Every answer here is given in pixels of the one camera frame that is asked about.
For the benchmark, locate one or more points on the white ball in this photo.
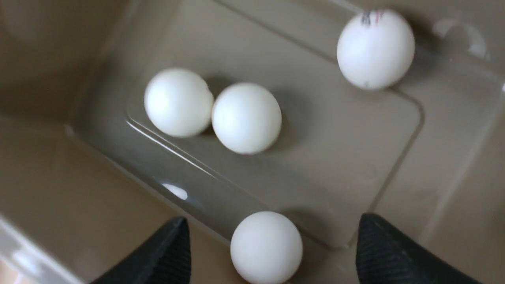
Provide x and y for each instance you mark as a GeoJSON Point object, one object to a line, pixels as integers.
{"type": "Point", "coordinates": [246, 118]}
{"type": "Point", "coordinates": [178, 102]}

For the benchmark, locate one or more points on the white ball plain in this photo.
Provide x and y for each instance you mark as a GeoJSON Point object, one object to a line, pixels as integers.
{"type": "Point", "coordinates": [266, 248]}

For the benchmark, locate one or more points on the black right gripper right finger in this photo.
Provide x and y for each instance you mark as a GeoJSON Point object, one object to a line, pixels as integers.
{"type": "Point", "coordinates": [385, 255]}

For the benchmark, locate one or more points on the white ball logo top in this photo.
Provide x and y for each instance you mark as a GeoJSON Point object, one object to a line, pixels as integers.
{"type": "Point", "coordinates": [375, 49]}

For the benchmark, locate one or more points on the olive plastic bin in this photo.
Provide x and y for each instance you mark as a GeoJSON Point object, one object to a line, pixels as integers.
{"type": "Point", "coordinates": [117, 115]}

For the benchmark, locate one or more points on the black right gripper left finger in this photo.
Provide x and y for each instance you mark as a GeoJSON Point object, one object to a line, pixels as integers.
{"type": "Point", "coordinates": [164, 258]}

